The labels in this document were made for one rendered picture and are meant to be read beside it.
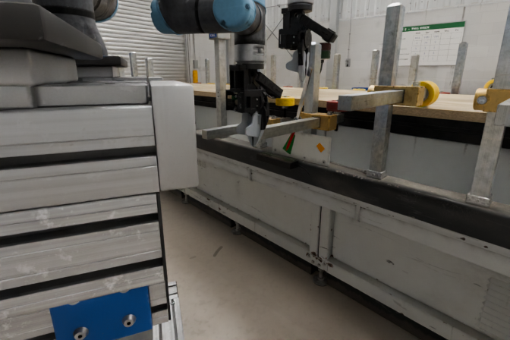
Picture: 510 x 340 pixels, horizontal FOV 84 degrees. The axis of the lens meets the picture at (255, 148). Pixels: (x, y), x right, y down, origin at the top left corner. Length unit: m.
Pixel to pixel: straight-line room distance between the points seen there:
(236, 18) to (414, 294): 1.16
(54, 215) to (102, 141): 0.07
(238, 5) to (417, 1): 7.87
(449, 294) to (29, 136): 1.27
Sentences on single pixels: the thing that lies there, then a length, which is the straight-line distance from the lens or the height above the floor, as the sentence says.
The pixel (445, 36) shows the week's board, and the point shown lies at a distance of 8.12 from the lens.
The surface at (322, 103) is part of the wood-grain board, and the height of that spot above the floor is 0.89.
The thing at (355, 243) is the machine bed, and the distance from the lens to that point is 1.37.
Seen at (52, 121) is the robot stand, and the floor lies 0.97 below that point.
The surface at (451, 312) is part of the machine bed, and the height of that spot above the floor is 0.19.
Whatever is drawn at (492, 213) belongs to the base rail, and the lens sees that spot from 0.85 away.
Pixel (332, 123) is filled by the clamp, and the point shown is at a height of 0.85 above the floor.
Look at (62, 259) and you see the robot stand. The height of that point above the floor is 0.86.
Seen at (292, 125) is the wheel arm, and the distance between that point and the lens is 0.85.
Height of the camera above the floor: 1.00
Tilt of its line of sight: 15 degrees down
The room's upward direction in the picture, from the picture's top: straight up
